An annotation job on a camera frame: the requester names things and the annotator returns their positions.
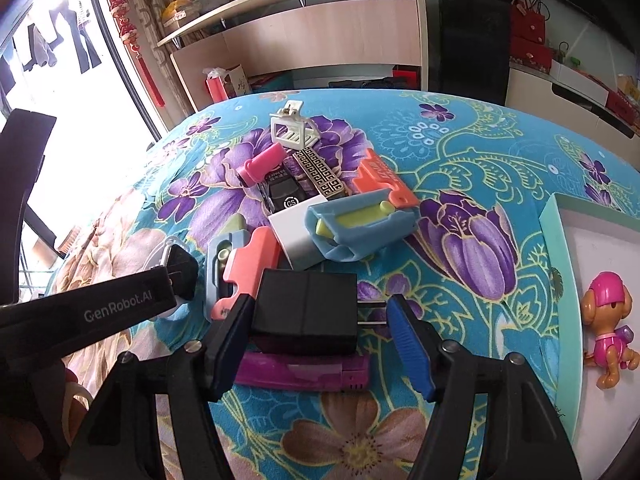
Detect teal storage box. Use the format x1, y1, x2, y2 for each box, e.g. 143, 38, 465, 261
538, 192, 640, 443

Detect pink paper bag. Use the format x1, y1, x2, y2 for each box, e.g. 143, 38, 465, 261
203, 66, 252, 102

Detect patterned metal lighter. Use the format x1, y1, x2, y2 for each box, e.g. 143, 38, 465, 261
291, 148, 349, 202

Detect patterned curtain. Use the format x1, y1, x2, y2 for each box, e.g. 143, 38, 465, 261
119, 0, 202, 113

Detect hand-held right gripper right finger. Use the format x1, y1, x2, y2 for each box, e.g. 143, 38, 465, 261
386, 294, 583, 480

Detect blue case with yellow insert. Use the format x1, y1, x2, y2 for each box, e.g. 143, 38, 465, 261
305, 191, 418, 264

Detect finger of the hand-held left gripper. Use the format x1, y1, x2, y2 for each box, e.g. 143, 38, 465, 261
165, 245, 198, 302

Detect person's left hand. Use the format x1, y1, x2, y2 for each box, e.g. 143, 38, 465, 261
0, 412, 68, 480

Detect white charger cube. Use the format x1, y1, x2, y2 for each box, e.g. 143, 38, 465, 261
268, 199, 332, 270

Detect salmon pink utility knife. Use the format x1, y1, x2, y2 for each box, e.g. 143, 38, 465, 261
212, 226, 281, 322

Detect pink plastic clip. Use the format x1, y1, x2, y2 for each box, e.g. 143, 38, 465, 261
236, 142, 286, 187

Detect black printed box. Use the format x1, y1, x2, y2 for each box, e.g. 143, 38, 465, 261
261, 166, 307, 212

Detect red knot wall ornament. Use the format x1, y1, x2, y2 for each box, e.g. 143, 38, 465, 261
101, 0, 167, 109

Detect red box under desk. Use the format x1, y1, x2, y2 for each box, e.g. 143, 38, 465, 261
392, 64, 419, 90

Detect light wooden desk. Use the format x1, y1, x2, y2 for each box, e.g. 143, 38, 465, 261
156, 0, 442, 112

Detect black power adapter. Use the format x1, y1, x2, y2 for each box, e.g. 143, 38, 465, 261
251, 269, 388, 357

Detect black metal frame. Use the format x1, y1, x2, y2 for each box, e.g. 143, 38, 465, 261
0, 108, 59, 307

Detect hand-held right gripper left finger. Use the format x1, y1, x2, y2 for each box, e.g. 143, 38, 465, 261
60, 294, 256, 480

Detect black device under desk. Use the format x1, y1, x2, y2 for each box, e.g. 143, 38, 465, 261
327, 78, 397, 92

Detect hanging dark clothes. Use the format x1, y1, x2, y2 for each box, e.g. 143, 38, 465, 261
14, 0, 104, 75

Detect white low cabinet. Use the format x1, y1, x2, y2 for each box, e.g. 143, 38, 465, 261
506, 57, 640, 138

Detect black speaker cabinet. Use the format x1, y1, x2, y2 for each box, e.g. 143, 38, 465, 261
434, 0, 513, 107

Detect red gift bags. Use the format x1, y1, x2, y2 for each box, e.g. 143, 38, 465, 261
504, 0, 553, 72

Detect floral blue blanket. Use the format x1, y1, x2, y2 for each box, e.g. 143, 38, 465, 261
50, 87, 640, 480

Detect white hair claw clip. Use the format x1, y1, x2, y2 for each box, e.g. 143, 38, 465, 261
270, 101, 322, 150

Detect orange utility knife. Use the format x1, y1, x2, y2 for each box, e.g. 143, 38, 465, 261
352, 148, 420, 209

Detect light blue utility knife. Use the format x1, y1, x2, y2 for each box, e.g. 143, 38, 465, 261
204, 214, 251, 312

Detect pink toy dog figure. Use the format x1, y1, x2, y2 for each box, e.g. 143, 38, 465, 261
581, 270, 640, 391

